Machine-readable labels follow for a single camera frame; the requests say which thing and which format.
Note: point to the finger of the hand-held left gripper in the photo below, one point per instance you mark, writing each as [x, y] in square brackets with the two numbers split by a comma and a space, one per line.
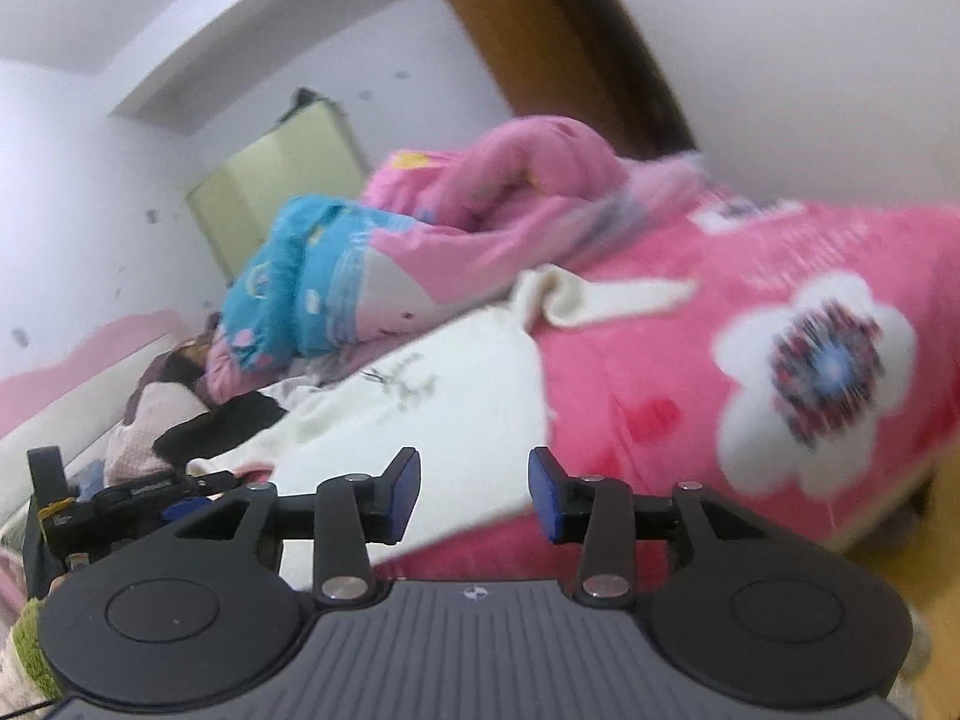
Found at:
[191, 506]

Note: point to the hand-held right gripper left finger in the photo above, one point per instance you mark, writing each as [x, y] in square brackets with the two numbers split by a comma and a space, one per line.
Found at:
[405, 491]

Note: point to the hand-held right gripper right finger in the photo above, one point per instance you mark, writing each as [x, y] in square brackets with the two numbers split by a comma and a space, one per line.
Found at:
[541, 495]

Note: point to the white sweater with deer embroidery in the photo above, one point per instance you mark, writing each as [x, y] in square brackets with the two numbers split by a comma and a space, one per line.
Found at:
[435, 420]

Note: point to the black garment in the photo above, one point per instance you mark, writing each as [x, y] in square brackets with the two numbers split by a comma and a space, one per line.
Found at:
[225, 424]

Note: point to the pink white checked garment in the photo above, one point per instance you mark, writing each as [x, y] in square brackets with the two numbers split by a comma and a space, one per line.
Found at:
[142, 427]

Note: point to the pink white headboard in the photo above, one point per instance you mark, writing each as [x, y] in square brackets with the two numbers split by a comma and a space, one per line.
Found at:
[67, 390]

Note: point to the white shirt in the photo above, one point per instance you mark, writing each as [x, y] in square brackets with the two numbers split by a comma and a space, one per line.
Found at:
[296, 390]

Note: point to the pink floral bed blanket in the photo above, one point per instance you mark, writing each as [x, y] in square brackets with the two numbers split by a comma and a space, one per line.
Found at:
[675, 315]

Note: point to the blue pink cartoon quilt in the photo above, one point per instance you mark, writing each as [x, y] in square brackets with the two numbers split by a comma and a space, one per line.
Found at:
[465, 225]

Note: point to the pale yellow wardrobe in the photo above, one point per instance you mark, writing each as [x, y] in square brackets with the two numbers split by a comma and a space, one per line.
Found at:
[277, 187]

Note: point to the brown wooden door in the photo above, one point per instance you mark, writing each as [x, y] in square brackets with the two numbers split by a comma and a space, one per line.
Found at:
[570, 37]

